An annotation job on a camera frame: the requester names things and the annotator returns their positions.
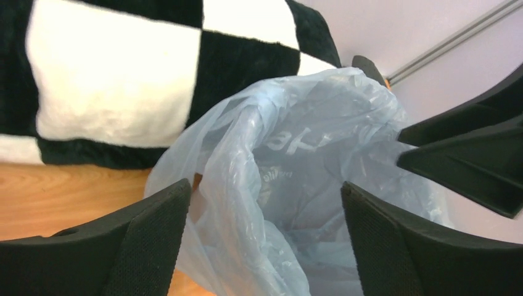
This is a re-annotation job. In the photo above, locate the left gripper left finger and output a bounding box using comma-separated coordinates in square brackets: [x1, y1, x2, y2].
[1, 179, 192, 295]

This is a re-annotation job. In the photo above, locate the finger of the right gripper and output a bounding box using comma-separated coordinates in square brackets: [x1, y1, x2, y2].
[398, 65, 522, 147]
[397, 115, 522, 219]

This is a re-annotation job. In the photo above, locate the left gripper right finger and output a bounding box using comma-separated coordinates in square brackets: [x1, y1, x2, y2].
[341, 182, 522, 295]

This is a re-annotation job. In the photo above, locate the translucent blue plastic trash bag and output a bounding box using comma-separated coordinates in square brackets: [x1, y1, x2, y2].
[144, 68, 451, 295]

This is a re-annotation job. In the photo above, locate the dark grey perforated mat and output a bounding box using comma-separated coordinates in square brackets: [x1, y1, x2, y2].
[352, 55, 390, 89]

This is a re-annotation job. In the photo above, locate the black white checkered pillow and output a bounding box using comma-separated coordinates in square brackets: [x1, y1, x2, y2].
[1, 0, 341, 169]

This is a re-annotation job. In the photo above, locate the right aluminium frame post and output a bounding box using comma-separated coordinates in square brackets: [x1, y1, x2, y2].
[387, 0, 522, 86]

